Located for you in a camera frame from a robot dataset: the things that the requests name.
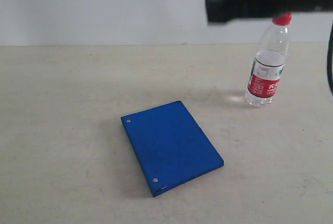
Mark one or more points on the blue notebook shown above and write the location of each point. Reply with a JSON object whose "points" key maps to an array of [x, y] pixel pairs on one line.
{"points": [[170, 146]]}

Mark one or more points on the clear water bottle red label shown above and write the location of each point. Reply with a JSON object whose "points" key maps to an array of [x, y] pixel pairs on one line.
{"points": [[269, 62]]}

